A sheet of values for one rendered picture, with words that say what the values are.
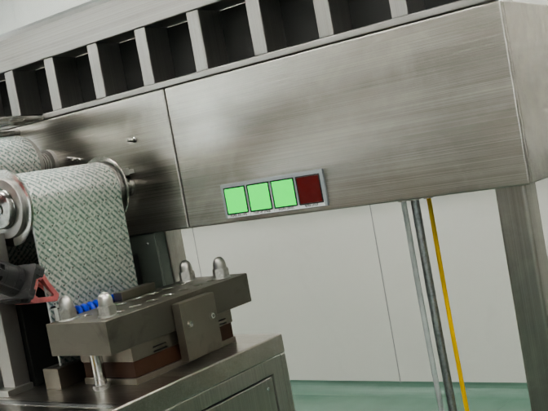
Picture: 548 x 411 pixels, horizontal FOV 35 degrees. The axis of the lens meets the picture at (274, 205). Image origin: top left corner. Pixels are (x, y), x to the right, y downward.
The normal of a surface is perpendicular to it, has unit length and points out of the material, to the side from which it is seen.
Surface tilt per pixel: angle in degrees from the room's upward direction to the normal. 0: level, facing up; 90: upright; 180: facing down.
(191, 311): 90
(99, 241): 90
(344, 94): 90
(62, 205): 90
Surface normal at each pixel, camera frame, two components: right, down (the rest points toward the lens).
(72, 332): -0.59, 0.15
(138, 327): 0.79, -0.11
